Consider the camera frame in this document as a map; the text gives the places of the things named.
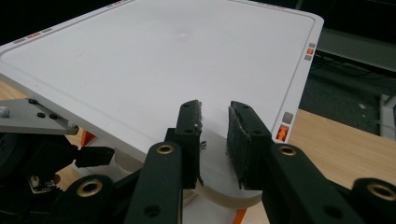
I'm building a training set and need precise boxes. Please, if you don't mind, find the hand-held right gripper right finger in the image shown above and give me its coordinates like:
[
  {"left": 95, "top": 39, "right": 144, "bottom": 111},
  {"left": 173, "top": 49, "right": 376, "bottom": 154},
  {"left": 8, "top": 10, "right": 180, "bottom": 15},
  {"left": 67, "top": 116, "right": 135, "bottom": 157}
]
[{"left": 226, "top": 100, "right": 275, "bottom": 190}]

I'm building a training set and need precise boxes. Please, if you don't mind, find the white metal stand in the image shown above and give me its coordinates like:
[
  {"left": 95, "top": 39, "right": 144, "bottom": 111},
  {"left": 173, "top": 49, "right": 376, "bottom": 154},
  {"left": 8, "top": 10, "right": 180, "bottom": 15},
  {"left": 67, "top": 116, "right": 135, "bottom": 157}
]
[{"left": 378, "top": 92, "right": 396, "bottom": 142}]

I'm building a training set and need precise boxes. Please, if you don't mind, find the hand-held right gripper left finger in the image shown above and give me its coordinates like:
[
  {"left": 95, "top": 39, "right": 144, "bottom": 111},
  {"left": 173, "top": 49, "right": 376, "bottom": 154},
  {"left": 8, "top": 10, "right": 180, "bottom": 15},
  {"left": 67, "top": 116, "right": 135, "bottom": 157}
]
[{"left": 164, "top": 99, "right": 204, "bottom": 190}]

